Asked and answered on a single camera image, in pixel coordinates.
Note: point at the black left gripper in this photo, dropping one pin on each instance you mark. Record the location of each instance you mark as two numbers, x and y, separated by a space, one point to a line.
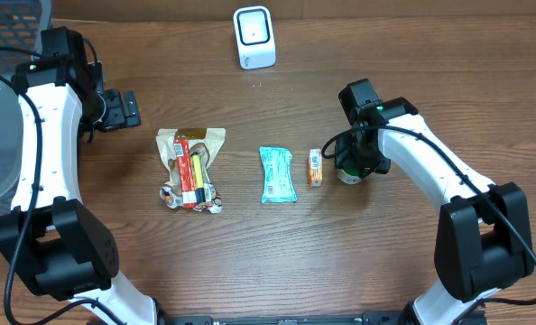
126 109

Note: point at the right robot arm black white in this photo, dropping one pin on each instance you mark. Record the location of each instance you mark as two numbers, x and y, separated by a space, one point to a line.
484 235

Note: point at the orange Kleenex tissue pack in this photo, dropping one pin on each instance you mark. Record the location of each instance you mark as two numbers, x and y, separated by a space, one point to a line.
315 168

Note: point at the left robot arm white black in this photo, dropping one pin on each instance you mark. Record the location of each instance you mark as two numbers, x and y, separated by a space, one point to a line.
51 241

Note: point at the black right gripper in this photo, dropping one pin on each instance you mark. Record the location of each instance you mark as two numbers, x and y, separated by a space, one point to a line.
355 163

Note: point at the teal tissue packet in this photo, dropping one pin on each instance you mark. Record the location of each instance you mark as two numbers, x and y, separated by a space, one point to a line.
277 185

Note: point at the green lid jar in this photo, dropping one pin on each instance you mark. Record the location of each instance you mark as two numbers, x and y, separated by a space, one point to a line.
349 175

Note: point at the grey plastic mesh basket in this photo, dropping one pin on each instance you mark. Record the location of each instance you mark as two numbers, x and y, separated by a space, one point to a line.
21 23

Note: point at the white barcode scanner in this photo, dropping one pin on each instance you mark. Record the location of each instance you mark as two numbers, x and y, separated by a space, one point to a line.
254 37

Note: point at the beige brown snack bag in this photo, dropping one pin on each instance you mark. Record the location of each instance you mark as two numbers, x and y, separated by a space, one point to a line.
206 142

